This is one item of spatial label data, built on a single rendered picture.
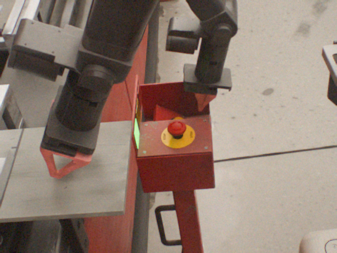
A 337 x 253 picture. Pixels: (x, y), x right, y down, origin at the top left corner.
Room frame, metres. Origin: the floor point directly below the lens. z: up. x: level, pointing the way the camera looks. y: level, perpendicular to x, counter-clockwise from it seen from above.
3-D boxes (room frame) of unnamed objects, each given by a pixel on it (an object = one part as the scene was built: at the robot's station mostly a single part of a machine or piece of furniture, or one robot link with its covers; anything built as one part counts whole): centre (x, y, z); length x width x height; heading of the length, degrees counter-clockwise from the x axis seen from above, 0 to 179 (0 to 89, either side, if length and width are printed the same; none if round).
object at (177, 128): (0.80, -0.02, 0.79); 0.04 x 0.04 x 0.04
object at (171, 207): (0.86, 0.04, 0.40); 0.06 x 0.02 x 0.18; 83
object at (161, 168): (0.85, -0.02, 0.75); 0.20 x 0.16 x 0.18; 173
